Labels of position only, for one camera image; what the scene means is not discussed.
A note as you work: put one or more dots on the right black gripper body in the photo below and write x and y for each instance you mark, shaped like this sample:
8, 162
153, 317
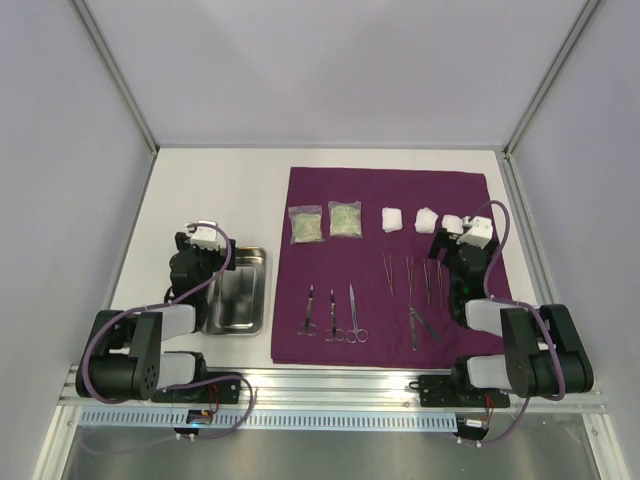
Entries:
441, 241

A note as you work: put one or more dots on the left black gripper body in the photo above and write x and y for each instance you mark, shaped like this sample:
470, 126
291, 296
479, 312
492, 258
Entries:
209, 260

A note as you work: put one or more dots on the plain steel surgical scissors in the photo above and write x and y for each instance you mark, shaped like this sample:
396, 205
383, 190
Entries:
355, 334

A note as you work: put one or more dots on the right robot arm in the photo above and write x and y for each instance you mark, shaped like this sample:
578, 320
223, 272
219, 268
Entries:
543, 355

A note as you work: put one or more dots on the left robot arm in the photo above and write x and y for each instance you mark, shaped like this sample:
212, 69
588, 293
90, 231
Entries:
123, 358

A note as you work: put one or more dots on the purple surgical drape cloth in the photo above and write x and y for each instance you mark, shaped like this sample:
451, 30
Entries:
338, 262

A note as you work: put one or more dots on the right white gauze pad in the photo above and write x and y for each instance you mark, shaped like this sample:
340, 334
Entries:
452, 224

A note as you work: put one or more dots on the white gauze pad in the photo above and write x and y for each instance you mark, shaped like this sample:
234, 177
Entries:
391, 219
452, 224
425, 221

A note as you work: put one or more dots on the stainless steel instrument tray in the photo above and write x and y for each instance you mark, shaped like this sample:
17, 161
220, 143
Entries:
236, 298

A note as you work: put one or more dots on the middle white gauze pad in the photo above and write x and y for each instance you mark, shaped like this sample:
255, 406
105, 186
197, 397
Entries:
425, 221

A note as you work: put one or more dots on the left white gauze pad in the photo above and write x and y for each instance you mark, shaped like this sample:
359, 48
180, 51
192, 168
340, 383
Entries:
391, 219

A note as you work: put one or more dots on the left green gauze packet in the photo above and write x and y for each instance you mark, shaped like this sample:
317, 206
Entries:
306, 224

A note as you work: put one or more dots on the green gauze packet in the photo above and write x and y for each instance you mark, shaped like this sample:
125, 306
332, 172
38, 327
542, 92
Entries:
345, 219
306, 224

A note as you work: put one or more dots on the right green gauze packet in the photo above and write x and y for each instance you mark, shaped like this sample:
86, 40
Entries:
345, 219

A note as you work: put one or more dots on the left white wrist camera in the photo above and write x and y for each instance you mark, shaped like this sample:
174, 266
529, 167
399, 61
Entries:
203, 234

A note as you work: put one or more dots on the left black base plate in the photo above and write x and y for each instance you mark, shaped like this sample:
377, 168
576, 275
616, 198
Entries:
209, 387

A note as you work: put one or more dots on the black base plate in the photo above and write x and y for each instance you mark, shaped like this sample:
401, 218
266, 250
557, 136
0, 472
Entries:
209, 387
442, 391

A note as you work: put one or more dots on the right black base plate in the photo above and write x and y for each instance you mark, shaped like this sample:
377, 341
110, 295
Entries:
442, 391

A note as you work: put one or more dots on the aluminium mounting rail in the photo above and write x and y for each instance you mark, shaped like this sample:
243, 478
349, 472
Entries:
350, 389

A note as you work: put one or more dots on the white slotted cable duct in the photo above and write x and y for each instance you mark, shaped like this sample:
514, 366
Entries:
271, 419

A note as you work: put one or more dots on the left aluminium frame post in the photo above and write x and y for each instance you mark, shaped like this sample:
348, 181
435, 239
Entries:
90, 26

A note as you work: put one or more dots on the aluminium frame post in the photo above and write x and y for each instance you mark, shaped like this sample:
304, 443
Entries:
90, 26
578, 28

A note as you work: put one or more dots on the right aluminium frame post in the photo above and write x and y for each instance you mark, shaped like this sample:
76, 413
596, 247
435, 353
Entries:
578, 28

